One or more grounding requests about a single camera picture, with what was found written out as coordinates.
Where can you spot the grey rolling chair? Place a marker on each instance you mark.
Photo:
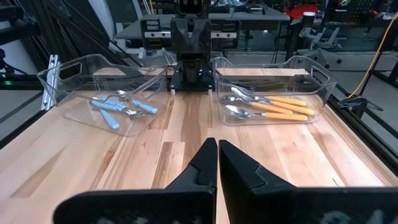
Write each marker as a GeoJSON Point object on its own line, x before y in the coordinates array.
{"type": "Point", "coordinates": [323, 35]}

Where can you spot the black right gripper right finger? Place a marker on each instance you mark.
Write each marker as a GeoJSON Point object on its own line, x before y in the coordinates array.
{"type": "Point", "coordinates": [280, 205]}

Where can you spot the grey desk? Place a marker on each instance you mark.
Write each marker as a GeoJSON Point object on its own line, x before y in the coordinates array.
{"type": "Point", "coordinates": [264, 15]}

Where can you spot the clear plastic bin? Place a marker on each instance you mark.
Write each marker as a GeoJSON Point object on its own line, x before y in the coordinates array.
{"type": "Point", "coordinates": [320, 84]}
{"type": "Point", "coordinates": [77, 124]}

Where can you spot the red object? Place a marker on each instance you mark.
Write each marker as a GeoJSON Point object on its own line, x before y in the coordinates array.
{"type": "Point", "coordinates": [300, 10]}

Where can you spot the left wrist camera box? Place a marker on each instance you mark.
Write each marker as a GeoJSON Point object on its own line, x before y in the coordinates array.
{"type": "Point", "coordinates": [192, 7]}

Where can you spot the black rig diagonal strut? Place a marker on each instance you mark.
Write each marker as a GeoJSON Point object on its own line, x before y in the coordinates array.
{"type": "Point", "coordinates": [62, 28]}

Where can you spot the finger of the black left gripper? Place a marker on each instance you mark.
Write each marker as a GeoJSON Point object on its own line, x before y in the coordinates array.
{"type": "Point", "coordinates": [180, 35]}
{"type": "Point", "coordinates": [202, 35]}

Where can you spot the black corner bracket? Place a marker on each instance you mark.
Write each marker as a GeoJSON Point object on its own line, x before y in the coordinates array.
{"type": "Point", "coordinates": [354, 102]}

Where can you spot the silver aluminium bracket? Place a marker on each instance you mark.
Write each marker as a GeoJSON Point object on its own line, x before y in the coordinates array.
{"type": "Point", "coordinates": [51, 81]}

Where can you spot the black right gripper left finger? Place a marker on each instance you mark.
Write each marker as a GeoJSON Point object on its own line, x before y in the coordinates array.
{"type": "Point", "coordinates": [174, 205]}

